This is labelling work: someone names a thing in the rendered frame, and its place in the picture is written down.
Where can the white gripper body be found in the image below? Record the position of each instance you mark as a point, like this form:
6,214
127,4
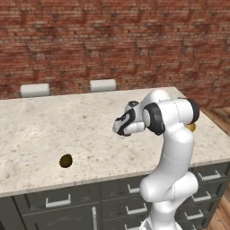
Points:
134,128

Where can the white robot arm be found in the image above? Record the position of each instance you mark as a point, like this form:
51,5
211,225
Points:
176,155

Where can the dark grey cupboard door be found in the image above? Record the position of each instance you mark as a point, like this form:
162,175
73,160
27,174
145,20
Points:
60,220

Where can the white stool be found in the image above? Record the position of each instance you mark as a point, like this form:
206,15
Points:
35,90
103,85

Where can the yellow-brown round food item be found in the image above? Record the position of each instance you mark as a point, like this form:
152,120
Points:
192,128

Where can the wide dark grey drawer front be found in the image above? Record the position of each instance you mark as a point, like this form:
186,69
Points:
33,200

